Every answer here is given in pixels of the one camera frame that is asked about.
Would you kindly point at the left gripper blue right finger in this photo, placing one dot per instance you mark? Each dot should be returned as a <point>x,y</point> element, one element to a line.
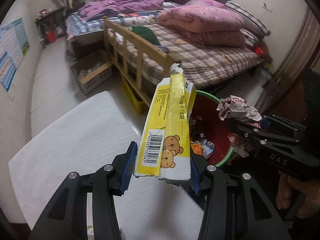
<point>195,178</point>

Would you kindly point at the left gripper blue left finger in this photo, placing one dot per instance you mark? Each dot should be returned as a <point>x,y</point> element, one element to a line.
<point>127,166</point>

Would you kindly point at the blue white snack bag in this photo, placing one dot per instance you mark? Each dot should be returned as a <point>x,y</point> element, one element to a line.
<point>207,148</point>

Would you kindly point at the yellow bear box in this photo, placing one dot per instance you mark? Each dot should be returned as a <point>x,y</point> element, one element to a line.
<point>164,149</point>

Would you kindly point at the orange snack wrapper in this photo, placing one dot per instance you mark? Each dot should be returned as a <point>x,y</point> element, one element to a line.
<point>197,148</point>

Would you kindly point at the person right hand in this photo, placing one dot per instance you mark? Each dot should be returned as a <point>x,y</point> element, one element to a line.
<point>306,193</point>

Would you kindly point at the red bin with green rim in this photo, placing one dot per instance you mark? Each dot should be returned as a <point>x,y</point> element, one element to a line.
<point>205,120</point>

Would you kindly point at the yellow plastic crate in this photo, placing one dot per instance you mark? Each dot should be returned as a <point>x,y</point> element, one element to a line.
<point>137,103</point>

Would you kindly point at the cardboard box on floor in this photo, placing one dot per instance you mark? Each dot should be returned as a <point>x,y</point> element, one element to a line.
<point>92,70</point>

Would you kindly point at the plaid mattress cover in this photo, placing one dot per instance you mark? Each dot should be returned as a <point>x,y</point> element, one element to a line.
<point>203,66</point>

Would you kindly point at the striped pillow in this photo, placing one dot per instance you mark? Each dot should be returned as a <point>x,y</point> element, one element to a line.
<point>254,30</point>

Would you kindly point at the green cushion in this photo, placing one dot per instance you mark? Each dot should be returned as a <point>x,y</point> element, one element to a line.
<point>146,33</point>

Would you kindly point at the folded pink quilt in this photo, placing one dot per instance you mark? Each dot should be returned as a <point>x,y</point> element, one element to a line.
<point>205,25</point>

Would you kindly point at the blue checked bedsheet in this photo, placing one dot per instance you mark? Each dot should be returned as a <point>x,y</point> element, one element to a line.
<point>76,26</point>

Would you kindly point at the red bucket under desk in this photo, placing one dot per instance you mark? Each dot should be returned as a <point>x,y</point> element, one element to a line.
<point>51,38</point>

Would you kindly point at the purple duvet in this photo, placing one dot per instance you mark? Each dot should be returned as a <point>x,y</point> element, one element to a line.
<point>97,10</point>

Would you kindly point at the dark side desk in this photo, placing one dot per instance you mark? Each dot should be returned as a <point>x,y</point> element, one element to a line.
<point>53,20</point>

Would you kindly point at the wooden bed rail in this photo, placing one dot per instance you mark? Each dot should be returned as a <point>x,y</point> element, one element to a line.
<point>127,49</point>

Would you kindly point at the wall poster charts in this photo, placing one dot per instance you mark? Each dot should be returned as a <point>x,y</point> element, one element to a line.
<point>14,47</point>

